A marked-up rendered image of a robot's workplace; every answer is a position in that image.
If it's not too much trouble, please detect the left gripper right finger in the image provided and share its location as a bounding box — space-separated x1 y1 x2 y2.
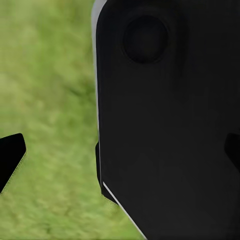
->
224 132 240 173

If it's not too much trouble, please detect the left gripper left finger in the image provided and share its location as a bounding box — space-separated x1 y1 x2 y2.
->
0 133 26 193

